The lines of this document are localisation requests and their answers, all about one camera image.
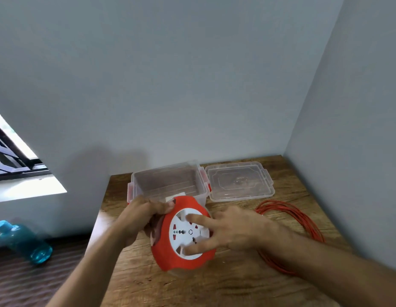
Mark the teal plastic bottle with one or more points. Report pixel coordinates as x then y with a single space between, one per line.
25 242

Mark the clear plastic box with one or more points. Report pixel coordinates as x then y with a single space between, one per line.
166 182

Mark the black window frame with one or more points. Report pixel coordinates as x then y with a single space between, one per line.
22 172

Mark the person's left hand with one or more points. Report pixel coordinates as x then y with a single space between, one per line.
134 220

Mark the white window sill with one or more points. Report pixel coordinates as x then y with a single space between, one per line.
25 188

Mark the clear plastic lid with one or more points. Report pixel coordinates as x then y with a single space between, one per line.
239 182

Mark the person's right forearm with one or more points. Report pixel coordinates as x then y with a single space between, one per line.
329 268

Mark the person's left forearm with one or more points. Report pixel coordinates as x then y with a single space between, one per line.
89 271

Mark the person's right hand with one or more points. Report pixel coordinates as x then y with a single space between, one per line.
242 230

